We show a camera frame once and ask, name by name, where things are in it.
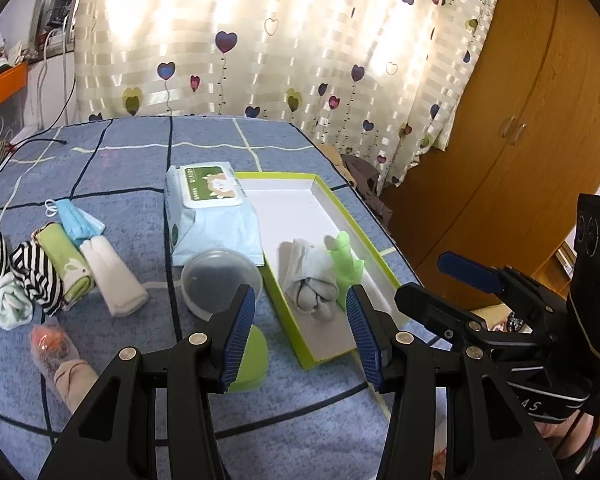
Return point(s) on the heart print curtain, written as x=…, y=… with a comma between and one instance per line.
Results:
x=280, y=35

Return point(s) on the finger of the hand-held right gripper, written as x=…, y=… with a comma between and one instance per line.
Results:
x=425, y=305
x=467, y=270

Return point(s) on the orange lidded storage bin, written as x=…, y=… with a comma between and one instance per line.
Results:
x=5, y=87

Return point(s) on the wooden wardrobe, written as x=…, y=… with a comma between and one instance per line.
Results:
x=520, y=110

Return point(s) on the person's right hand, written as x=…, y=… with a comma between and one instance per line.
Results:
x=562, y=435

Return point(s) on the green rolled towel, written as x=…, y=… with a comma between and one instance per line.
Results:
x=65, y=260

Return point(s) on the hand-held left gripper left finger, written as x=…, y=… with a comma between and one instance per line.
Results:
x=237, y=332

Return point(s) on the mint white sock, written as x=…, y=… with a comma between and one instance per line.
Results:
x=10, y=305

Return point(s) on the blue face mask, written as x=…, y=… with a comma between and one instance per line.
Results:
x=75, y=220

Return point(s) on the beige sock roll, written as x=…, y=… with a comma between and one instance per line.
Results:
x=77, y=385

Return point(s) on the green plastic jar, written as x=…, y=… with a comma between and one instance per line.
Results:
x=254, y=360

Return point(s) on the black electronic device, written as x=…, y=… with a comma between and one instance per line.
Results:
x=60, y=10

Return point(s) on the brown garment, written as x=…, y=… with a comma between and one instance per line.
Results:
x=365, y=175

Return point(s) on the grey sock roll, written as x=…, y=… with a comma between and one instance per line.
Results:
x=310, y=280

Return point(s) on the beige garment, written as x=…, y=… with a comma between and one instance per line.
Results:
x=337, y=157

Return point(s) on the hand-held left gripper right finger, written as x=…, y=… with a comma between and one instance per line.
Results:
x=362, y=332

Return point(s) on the wet wipes pack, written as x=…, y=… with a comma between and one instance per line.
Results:
x=215, y=225

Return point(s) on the orange item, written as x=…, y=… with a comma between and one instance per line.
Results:
x=50, y=345

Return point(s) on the white rolled towel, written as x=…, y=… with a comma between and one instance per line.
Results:
x=115, y=280

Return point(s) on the blue plaid bed blanket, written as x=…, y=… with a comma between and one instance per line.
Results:
x=130, y=160

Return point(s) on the black white striped sock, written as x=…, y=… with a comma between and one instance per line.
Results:
x=35, y=275

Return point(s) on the neon green sock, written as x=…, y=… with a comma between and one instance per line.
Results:
x=345, y=265

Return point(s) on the green cardboard box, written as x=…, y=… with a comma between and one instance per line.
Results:
x=300, y=220

